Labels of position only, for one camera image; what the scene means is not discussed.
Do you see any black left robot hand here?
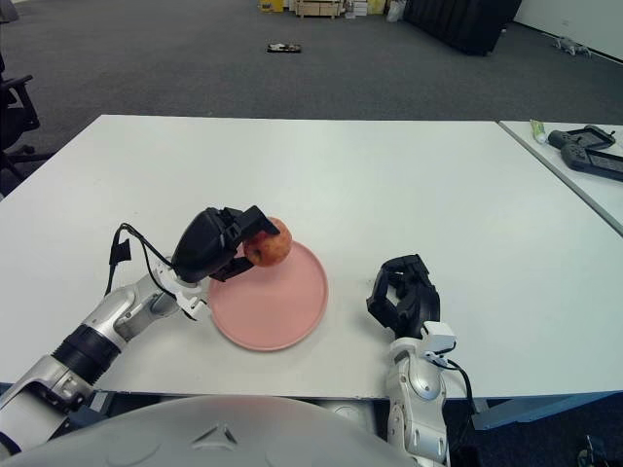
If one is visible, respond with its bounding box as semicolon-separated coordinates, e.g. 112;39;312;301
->
170;204;282;283

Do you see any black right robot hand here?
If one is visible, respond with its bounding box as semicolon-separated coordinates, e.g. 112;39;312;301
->
365;253;442;340

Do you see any red yellow apple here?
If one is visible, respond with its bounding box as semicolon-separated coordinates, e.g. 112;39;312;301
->
242;217;294;268

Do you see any pink round plate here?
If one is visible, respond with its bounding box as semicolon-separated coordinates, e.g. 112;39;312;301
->
207;241;330;352

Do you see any grey robot torso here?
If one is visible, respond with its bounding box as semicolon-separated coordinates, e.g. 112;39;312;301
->
0;394;415;467

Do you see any black handheld controller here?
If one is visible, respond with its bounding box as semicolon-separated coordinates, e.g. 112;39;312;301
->
547;125;617;152
560;144;623;182

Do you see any black office chair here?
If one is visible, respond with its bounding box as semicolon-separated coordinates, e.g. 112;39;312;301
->
0;51;55;194

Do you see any wooden crate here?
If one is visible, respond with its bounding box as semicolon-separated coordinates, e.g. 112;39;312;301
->
295;0;342;19

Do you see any black partition screen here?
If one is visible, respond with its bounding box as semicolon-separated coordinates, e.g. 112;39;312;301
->
403;0;523;57

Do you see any grey robot dog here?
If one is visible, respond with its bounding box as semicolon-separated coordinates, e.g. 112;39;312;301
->
553;36;593;58

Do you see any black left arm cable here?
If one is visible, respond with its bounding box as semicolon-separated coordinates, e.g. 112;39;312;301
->
105;222;176;298

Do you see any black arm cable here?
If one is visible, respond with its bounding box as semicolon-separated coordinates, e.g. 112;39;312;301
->
105;222;176;298
437;357;476;419

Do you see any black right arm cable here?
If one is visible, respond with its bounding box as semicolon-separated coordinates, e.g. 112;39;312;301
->
437;357;476;419

